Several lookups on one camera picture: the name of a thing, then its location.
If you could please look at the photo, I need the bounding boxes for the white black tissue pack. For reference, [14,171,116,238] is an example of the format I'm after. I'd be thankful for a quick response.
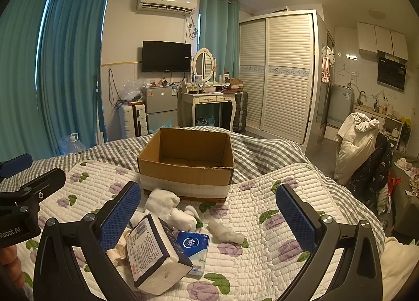
[126,213,192,295]

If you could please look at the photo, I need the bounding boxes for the white cloth bundle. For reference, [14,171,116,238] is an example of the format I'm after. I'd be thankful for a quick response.
[129,189,200,232]

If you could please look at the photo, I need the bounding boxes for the blue tissue pack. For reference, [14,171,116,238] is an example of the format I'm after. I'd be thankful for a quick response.
[177,232,210,278]

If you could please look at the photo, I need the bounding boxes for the left hand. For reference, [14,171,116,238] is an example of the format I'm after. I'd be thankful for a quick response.
[0,245,25,288]

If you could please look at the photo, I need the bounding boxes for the clear water jug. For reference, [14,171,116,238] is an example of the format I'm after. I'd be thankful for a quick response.
[58,132,86,156]

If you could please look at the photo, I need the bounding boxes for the white mop stick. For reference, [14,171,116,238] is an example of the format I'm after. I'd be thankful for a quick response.
[95,72,106,145]

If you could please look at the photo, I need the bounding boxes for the floral quilted bed cover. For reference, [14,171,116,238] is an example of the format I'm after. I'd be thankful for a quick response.
[14,159,387,301]

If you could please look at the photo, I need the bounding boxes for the teal window curtain left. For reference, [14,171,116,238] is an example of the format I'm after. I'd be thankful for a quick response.
[1,0,108,161]

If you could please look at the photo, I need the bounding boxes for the white suitcase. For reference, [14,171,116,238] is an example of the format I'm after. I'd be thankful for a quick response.
[118,101,148,139]

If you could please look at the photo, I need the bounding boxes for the white clothes pile on chair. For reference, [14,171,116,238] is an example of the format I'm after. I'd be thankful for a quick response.
[334,113,380,186]

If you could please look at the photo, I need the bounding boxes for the small white sock roll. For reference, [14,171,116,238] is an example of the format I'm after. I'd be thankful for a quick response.
[207,220,245,245]

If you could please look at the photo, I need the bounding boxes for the grey checked duvet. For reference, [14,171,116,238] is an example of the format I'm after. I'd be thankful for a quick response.
[0,126,387,252]

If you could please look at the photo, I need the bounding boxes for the blue plastic bag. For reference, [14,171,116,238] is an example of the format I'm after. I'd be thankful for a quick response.
[148,118,174,135]

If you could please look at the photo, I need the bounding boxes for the small grey fridge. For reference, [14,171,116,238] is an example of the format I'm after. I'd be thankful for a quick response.
[144,86,178,134]

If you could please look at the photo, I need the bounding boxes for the grey washing machine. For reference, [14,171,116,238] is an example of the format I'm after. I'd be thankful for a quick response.
[327,85,354,128]

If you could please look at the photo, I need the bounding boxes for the brown cardboard box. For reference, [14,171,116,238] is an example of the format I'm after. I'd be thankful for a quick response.
[138,128,234,202]

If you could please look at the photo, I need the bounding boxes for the white dressing table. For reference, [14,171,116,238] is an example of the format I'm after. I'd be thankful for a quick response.
[180,92,237,132]

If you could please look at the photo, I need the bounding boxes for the dark suitcase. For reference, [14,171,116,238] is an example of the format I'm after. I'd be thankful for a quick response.
[233,91,248,133]

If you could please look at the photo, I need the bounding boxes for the black range hood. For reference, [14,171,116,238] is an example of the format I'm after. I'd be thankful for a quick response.
[377,52,407,92]

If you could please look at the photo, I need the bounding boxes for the white air conditioner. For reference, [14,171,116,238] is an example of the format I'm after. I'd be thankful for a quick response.
[136,0,198,16]

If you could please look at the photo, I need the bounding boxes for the oval vanity mirror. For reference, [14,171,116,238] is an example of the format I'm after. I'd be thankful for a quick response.
[192,48,216,83]

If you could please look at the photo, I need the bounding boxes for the white sliding wardrobe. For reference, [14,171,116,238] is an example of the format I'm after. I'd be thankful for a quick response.
[239,10,327,150]

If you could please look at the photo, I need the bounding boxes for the teal curtain centre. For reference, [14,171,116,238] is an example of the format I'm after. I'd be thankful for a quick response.
[199,0,240,78]

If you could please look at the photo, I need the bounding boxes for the black wall television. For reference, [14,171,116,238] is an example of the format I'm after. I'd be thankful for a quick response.
[141,41,192,73]

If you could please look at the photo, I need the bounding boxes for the white kitchen wall cabinets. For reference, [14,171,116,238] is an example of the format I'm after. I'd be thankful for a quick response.
[356,23,409,61]

